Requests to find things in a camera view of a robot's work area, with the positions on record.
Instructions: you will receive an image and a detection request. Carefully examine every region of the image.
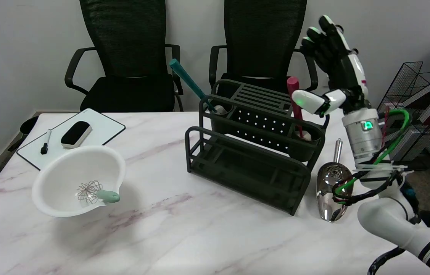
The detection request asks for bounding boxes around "small white whiteboard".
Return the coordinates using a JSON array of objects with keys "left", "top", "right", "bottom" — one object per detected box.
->
[{"left": 16, "top": 108, "right": 126, "bottom": 171}]

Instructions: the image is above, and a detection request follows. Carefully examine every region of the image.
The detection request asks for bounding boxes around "dark utensil cup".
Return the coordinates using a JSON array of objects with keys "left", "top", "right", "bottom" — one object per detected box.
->
[
  {"left": 209, "top": 101, "right": 237, "bottom": 134},
  {"left": 293, "top": 122, "right": 326, "bottom": 162}
]

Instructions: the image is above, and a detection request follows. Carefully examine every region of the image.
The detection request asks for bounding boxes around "teal sponge bottle brush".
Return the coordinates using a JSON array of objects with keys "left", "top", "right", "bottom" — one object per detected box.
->
[{"left": 169, "top": 58, "right": 227, "bottom": 115}]

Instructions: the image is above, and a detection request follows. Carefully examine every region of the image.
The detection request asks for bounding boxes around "black whiteboard eraser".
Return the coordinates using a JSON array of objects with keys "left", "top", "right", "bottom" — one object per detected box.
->
[{"left": 61, "top": 121, "right": 93, "bottom": 149}]

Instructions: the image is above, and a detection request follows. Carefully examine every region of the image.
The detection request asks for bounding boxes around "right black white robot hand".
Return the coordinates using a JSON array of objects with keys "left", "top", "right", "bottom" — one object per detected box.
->
[{"left": 291, "top": 15, "right": 372, "bottom": 117}]

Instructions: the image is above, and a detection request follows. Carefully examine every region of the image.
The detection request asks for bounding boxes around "black cable at arm base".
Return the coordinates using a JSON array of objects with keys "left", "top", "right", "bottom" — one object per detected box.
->
[{"left": 367, "top": 247, "right": 406, "bottom": 275}]

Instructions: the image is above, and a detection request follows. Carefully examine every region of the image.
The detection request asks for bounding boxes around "dark green dish rack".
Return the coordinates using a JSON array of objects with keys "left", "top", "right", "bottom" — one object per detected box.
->
[{"left": 184, "top": 78, "right": 330, "bottom": 216}]

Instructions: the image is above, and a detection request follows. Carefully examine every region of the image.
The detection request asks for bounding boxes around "whisk with green handle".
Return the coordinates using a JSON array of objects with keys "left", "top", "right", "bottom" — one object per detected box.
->
[{"left": 76, "top": 180, "right": 121, "bottom": 205}]

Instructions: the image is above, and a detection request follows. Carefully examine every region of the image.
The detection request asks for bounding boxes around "black round floor object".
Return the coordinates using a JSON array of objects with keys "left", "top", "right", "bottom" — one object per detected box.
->
[{"left": 19, "top": 116, "right": 40, "bottom": 137}]

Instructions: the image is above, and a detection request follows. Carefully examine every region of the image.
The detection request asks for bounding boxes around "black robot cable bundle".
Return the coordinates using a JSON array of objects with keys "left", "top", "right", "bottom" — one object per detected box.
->
[{"left": 331, "top": 168, "right": 406, "bottom": 207}]

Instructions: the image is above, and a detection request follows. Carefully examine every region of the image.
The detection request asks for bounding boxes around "black mesh office chair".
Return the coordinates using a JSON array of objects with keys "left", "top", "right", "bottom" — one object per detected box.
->
[
  {"left": 209, "top": 0, "right": 319, "bottom": 100},
  {"left": 64, "top": 0, "right": 184, "bottom": 112}
]

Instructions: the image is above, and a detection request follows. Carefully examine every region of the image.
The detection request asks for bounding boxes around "black wire mesh organizer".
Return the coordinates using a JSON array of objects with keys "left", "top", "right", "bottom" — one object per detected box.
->
[{"left": 377, "top": 61, "right": 430, "bottom": 172}]

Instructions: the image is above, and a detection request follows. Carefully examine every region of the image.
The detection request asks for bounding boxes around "green robot cable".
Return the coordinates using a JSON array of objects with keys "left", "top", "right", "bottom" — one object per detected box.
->
[{"left": 333, "top": 109, "right": 412, "bottom": 197}]

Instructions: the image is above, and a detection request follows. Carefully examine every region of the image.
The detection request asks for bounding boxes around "shiny metal scoop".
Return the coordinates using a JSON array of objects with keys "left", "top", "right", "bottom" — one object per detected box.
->
[{"left": 316, "top": 138, "right": 354, "bottom": 223}]

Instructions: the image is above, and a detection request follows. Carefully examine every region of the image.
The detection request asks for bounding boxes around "black whiteboard marker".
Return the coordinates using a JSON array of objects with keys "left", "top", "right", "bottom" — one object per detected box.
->
[{"left": 40, "top": 129, "right": 52, "bottom": 155}]

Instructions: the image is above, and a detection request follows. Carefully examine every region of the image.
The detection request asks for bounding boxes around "pink sponge bottle brush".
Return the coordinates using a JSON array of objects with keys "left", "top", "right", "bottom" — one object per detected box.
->
[{"left": 287, "top": 77, "right": 312, "bottom": 141}]

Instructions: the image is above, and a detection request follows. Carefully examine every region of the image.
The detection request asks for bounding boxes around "white plastic mixing bowl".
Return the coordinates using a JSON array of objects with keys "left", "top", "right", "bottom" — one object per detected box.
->
[{"left": 32, "top": 145, "right": 127, "bottom": 218}]

